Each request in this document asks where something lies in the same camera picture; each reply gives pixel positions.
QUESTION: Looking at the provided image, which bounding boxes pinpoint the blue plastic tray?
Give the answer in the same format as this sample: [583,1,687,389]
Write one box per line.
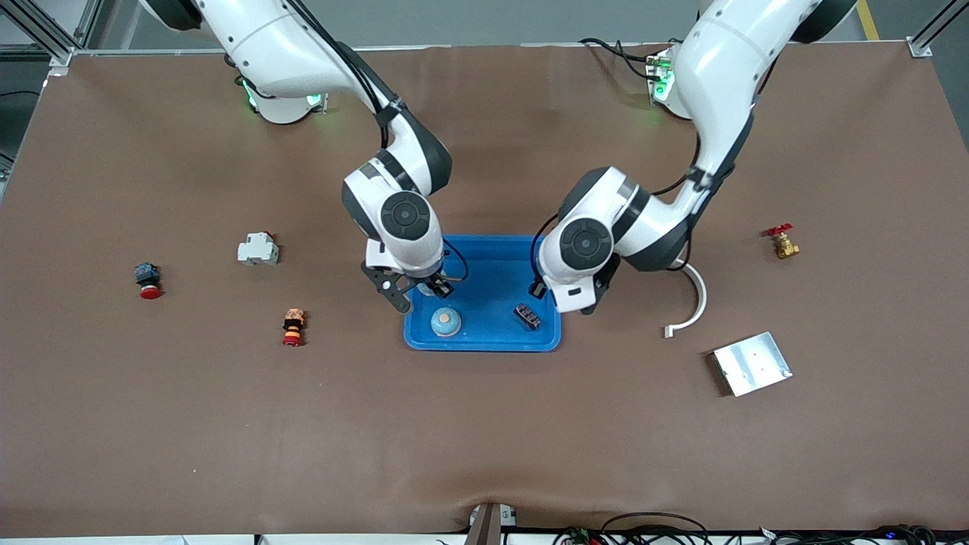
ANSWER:
[403,234,562,353]

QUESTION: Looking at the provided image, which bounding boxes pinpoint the white circuit breaker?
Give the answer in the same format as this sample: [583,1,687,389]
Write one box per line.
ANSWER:
[237,232,280,266]

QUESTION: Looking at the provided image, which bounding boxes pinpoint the silver metal plate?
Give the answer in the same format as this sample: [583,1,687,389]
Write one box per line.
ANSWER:
[710,332,793,397]

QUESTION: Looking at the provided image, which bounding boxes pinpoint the black red push button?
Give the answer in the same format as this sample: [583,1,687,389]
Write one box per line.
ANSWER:
[134,262,163,301]

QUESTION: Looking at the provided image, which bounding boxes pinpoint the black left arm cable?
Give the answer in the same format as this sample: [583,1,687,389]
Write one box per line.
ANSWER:
[530,144,716,282]

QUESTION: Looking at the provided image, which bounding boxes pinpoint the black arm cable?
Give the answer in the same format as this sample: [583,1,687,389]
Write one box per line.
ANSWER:
[530,144,716,282]
[291,0,471,282]

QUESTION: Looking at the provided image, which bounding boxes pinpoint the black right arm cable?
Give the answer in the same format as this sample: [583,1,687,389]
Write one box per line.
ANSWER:
[291,0,471,282]

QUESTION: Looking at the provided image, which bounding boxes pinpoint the white curved plastic bracket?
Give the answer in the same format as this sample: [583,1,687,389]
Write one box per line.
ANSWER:
[664,261,708,339]

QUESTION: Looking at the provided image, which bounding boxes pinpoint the metal clamp bracket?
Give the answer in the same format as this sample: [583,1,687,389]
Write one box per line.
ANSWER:
[464,502,519,545]

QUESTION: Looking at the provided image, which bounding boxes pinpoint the black base cable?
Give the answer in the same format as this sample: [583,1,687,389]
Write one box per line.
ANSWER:
[579,36,661,80]

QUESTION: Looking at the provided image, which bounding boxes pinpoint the brass valve red handle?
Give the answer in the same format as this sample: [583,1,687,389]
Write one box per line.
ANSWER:
[763,223,801,260]

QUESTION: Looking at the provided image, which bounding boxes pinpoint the black looped cable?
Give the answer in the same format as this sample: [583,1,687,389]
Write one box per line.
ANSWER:
[602,512,710,545]

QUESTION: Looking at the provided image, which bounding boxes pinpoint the black cable bundle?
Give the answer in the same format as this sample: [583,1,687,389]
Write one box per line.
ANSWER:
[757,524,939,545]

